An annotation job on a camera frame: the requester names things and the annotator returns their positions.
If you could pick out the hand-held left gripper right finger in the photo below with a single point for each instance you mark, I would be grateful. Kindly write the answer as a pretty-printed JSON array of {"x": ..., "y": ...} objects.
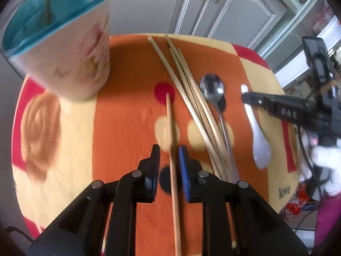
[{"x": 184, "y": 170}]

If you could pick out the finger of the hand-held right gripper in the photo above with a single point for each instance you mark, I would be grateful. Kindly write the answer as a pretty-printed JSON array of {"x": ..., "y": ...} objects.
[{"x": 279, "y": 106}]

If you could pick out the floral utensil holder teal inside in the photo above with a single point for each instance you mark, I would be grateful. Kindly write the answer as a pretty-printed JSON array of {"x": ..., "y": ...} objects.
[{"x": 80, "y": 58}]

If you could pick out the glass door cabinet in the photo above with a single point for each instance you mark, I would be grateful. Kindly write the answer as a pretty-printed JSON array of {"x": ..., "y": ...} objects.
[{"x": 301, "y": 10}]

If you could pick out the white ceramic spoon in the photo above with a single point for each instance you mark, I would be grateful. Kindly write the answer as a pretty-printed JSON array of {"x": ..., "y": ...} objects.
[{"x": 261, "y": 149}]

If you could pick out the orange red patterned table cloth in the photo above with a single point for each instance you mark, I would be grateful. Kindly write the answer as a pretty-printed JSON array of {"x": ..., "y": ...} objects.
[{"x": 122, "y": 112}]

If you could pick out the person's right hand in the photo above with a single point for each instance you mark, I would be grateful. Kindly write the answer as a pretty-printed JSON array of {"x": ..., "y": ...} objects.
[{"x": 326, "y": 162}]

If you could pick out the red floral cloth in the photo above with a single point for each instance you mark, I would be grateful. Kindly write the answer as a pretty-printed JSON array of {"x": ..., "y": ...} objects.
[{"x": 295, "y": 204}]

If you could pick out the pink trousers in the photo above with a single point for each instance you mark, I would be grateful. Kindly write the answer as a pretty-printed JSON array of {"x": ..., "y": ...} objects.
[{"x": 329, "y": 218}]

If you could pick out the grey cabinet door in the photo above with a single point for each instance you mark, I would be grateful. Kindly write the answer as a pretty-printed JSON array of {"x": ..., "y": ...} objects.
[
  {"x": 186, "y": 8},
  {"x": 239, "y": 13}
]

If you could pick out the metal spoon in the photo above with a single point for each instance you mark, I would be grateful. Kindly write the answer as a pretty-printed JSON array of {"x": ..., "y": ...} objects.
[{"x": 212, "y": 86}]

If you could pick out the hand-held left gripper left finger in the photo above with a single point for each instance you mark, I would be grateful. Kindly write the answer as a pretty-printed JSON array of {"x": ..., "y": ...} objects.
[{"x": 155, "y": 165}]

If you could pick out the wooden chopstick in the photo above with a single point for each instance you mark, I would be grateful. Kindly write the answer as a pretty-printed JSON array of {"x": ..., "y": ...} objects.
[
  {"x": 174, "y": 58},
  {"x": 169, "y": 72},
  {"x": 171, "y": 138},
  {"x": 186, "y": 64},
  {"x": 170, "y": 42}
]

